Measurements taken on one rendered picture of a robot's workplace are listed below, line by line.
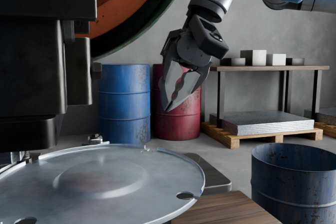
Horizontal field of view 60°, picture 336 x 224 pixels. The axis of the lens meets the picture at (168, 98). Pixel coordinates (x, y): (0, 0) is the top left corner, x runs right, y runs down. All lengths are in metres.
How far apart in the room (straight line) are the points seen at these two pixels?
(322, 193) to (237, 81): 3.05
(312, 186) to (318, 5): 0.90
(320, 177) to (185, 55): 1.01
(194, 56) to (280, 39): 4.20
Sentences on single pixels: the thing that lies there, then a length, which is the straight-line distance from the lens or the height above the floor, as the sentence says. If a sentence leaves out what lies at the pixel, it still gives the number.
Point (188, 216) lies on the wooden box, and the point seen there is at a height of 0.35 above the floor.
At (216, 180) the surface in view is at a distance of 0.43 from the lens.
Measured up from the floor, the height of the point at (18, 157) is 0.83.
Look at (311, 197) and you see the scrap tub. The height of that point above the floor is 0.36.
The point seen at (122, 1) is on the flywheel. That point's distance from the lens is 0.76.
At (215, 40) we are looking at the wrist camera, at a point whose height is 0.98.
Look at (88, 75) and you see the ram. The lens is 0.36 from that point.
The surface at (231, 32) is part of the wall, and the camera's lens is 4.26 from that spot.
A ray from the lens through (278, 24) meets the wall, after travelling 4.70.
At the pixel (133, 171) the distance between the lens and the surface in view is 0.44.
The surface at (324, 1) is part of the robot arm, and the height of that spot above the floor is 1.07.
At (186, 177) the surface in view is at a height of 0.78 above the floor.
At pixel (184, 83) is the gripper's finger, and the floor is 0.90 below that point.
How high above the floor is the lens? 0.95
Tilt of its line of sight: 8 degrees down
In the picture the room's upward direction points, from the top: straight up
